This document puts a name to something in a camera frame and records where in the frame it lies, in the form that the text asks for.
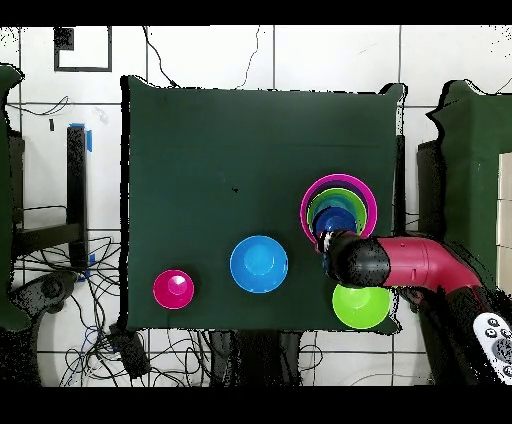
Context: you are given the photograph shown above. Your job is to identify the white boxes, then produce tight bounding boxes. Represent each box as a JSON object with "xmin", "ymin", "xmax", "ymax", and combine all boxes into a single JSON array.
[{"xmin": 495, "ymin": 151, "xmax": 512, "ymax": 295}]

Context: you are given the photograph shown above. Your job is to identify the black power adapter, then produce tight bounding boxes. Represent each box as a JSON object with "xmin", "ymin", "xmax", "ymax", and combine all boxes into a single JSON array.
[{"xmin": 109, "ymin": 323, "xmax": 153, "ymax": 381}]

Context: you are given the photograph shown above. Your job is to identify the bundle of floor cables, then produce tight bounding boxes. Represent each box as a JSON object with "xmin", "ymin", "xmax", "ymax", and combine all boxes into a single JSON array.
[{"xmin": 15, "ymin": 235, "xmax": 213, "ymax": 387}]

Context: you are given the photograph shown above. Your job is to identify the small pink bowl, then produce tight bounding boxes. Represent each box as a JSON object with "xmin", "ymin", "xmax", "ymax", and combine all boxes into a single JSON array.
[{"xmin": 152, "ymin": 268, "xmax": 196, "ymax": 310}]

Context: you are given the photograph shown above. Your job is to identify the green-clothed side table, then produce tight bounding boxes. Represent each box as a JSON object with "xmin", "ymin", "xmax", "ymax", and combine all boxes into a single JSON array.
[
  {"xmin": 417, "ymin": 79, "xmax": 512, "ymax": 289},
  {"xmin": 0, "ymin": 63, "xmax": 31, "ymax": 333}
]

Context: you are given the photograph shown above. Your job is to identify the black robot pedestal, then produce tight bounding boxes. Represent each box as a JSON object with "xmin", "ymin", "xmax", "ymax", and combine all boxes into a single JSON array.
[{"xmin": 207, "ymin": 329, "xmax": 305, "ymax": 387}]

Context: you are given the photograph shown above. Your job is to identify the thin black floor cable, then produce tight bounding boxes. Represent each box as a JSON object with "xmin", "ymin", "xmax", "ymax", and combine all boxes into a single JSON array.
[
  {"xmin": 235, "ymin": 26, "xmax": 261, "ymax": 90},
  {"xmin": 142, "ymin": 26, "xmax": 179, "ymax": 87}
]

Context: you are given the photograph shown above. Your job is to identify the green bowl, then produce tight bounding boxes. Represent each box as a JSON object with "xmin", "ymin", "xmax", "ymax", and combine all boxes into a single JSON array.
[
  {"xmin": 306, "ymin": 187, "xmax": 368, "ymax": 238},
  {"xmin": 331, "ymin": 283, "xmax": 392, "ymax": 330}
]

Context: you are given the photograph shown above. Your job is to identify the dark green table cloth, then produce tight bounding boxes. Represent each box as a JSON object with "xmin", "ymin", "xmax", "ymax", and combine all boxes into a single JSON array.
[{"xmin": 120, "ymin": 75, "xmax": 409, "ymax": 335}]

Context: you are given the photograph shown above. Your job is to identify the black post with blue tape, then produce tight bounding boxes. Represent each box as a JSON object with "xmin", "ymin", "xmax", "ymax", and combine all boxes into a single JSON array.
[{"xmin": 13, "ymin": 123, "xmax": 94, "ymax": 273}]

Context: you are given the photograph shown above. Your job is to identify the light blue straight-sided bowl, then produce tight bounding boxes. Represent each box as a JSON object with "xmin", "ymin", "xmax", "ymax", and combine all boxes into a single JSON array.
[{"xmin": 310, "ymin": 195, "xmax": 363, "ymax": 233}]

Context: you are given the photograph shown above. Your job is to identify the large pink bowl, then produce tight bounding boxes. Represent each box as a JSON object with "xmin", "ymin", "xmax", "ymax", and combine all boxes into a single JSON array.
[{"xmin": 299, "ymin": 172, "xmax": 378, "ymax": 246}]

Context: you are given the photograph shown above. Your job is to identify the large blue bowl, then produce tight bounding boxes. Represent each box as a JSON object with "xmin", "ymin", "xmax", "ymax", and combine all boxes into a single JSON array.
[{"xmin": 229, "ymin": 234, "xmax": 290, "ymax": 294}]

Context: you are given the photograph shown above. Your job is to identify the purple bowl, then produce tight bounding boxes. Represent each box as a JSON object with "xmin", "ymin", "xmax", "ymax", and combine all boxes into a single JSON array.
[{"xmin": 302, "ymin": 177, "xmax": 375, "ymax": 241}]

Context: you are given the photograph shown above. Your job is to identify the black square floor frame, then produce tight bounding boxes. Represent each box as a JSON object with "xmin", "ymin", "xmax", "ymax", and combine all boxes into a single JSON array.
[{"xmin": 53, "ymin": 26, "xmax": 113, "ymax": 73}]

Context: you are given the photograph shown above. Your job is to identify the small dark blue bowl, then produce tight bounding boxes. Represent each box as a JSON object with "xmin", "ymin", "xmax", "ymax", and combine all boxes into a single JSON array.
[{"xmin": 311, "ymin": 206, "xmax": 358, "ymax": 237}]

